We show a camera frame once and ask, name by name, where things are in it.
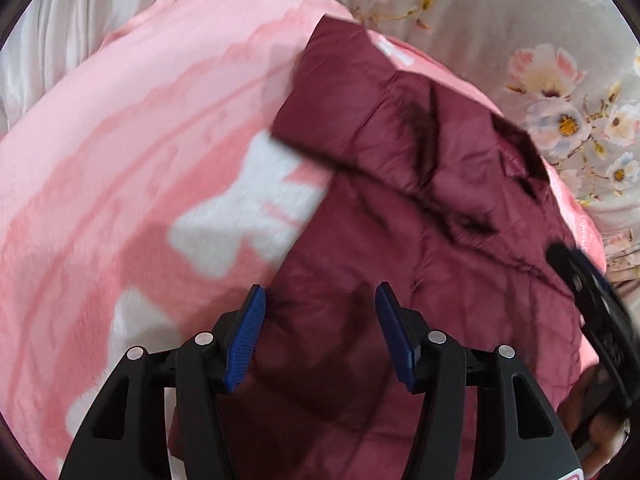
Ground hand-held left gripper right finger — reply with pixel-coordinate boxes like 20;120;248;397
375;281;583;480

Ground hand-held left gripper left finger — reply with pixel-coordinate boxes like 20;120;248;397
59;284;267;480

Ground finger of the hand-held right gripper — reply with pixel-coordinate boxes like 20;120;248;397
545;241;640;416

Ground maroon jacket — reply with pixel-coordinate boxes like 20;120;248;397
167;14;586;480

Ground person's right hand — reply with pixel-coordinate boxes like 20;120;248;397
562;365;632;480

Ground pink blanket with white bows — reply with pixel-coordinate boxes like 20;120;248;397
0;0;608;476

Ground grey floral bed sheet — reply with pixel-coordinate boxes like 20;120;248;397
275;0;640;286

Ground white cloth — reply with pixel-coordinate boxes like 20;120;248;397
0;0;221;131

